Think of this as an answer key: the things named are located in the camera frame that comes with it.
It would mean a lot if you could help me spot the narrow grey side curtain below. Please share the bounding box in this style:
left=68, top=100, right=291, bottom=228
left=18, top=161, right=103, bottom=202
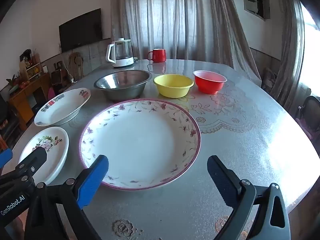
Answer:
left=270, top=0, right=307, bottom=115

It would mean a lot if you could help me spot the wall electrical panel box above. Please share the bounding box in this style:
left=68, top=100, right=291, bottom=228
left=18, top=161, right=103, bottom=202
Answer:
left=242, top=0, right=271, bottom=20

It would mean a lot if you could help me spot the black wall television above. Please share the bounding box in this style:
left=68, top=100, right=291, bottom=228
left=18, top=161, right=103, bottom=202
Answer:
left=59, top=8, right=103, bottom=53

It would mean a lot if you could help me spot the wooden chair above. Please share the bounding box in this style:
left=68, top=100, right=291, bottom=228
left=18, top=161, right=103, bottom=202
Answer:
left=68, top=52, right=84, bottom=83

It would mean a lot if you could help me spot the red mug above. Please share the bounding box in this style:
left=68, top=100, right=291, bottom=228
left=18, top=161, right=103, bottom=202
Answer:
left=147, top=48, right=167, bottom=63

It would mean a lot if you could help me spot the yellow plastic bowl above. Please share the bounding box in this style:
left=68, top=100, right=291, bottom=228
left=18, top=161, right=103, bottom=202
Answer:
left=153, top=74, right=194, bottom=98

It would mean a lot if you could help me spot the black armchair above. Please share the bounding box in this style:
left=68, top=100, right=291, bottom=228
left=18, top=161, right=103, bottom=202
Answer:
left=0, top=90, right=15, bottom=140

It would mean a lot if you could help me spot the wooden desktop shelf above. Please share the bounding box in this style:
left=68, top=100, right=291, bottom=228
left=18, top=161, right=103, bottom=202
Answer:
left=19, top=50, right=43, bottom=82

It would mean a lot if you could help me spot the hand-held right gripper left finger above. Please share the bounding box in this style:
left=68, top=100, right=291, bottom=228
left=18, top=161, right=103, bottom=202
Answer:
left=24, top=154, right=109, bottom=240

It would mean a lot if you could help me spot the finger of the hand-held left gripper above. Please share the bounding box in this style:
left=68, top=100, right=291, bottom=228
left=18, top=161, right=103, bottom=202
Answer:
left=0, top=148, right=14, bottom=167
left=0, top=146, right=48, bottom=181

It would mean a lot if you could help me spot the small plate with rose print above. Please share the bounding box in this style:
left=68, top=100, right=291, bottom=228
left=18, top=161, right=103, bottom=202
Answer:
left=18, top=127, right=70, bottom=186

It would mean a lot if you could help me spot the yellow wooden desk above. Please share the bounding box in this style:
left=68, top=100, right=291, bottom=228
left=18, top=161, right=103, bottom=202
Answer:
left=9, top=72, right=52, bottom=130

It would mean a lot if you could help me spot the red plastic bowl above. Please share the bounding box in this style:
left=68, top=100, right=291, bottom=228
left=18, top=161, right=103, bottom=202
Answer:
left=193, top=70, right=228, bottom=95

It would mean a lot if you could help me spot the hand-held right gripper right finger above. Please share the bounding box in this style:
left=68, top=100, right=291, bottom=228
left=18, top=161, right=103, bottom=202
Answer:
left=207, top=155, right=292, bottom=240

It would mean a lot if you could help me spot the white electric kettle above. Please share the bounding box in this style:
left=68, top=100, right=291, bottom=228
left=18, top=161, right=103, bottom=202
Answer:
left=106, top=38, right=135, bottom=68

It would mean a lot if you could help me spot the stainless steel bowl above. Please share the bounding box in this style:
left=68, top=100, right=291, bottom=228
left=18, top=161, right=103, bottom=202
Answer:
left=93, top=69, right=153, bottom=101

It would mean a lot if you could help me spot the dark round-backed chair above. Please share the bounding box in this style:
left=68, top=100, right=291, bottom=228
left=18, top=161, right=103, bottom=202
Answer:
left=295, top=95, right=320, bottom=143

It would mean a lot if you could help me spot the wide grey window curtain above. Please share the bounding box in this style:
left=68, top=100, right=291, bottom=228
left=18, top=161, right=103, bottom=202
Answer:
left=111, top=0, right=262, bottom=88

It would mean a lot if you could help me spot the medium plate with red print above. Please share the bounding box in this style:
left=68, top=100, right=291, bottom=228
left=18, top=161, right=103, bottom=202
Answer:
left=34, top=87, right=91, bottom=127

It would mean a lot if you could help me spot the large purple-rimmed floral plate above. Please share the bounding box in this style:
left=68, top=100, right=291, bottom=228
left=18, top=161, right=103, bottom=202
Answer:
left=79, top=99, right=202, bottom=190

